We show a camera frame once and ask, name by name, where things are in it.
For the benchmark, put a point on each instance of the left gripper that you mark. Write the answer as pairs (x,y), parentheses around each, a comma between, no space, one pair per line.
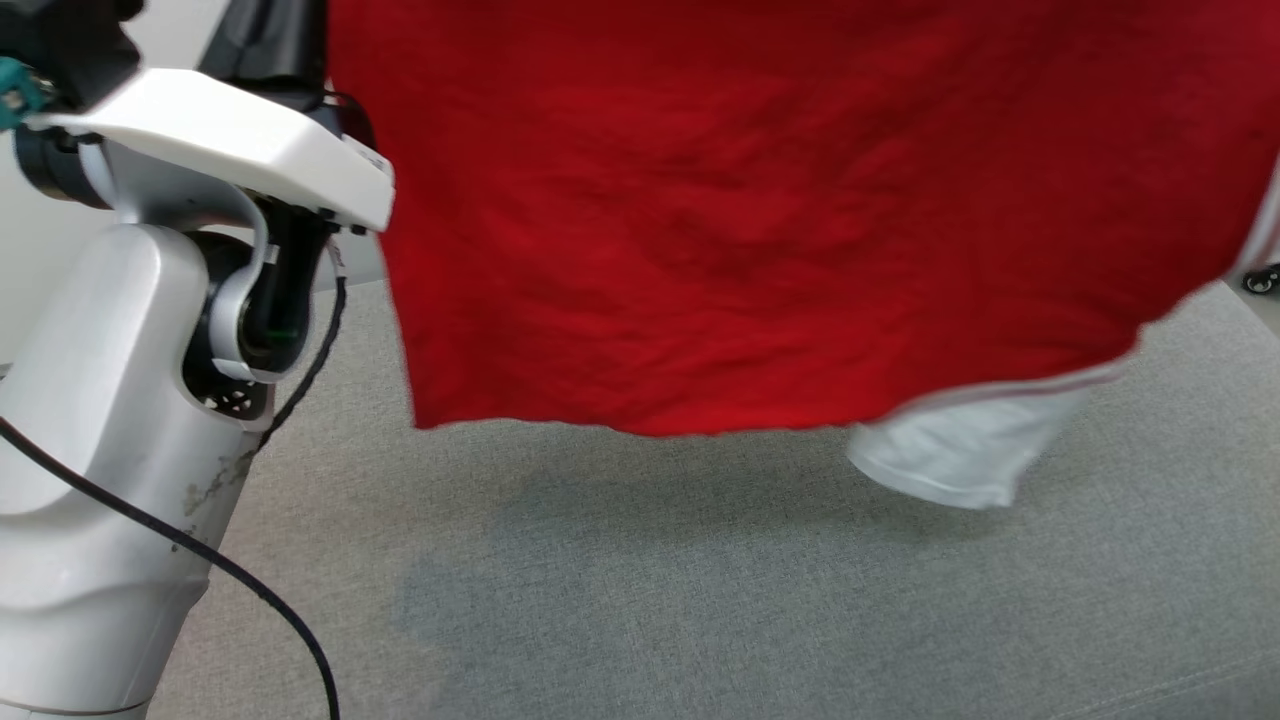
(230,140)

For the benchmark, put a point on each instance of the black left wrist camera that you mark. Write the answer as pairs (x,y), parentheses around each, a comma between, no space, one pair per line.
(70,50)

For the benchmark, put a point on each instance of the black caster wheel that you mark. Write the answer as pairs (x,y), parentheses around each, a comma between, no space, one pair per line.
(1262,282)

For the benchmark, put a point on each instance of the red white basketball jersey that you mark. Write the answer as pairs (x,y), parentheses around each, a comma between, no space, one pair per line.
(750,200)

